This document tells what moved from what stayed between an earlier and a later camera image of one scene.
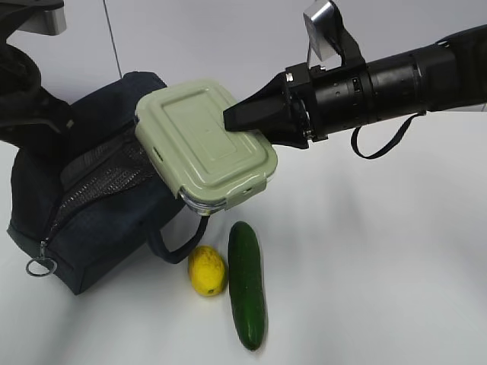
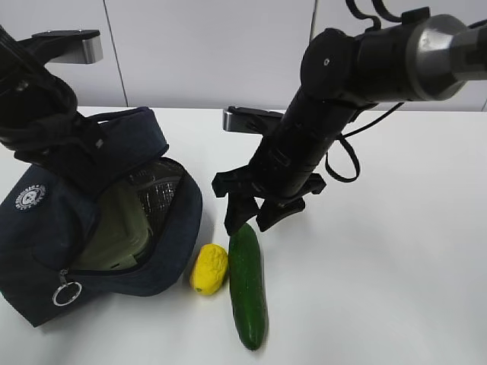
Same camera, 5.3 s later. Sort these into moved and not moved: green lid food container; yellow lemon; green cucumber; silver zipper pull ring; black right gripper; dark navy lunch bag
Moved: green lid food container; black right gripper; dark navy lunch bag; silver zipper pull ring
Not moved: green cucumber; yellow lemon
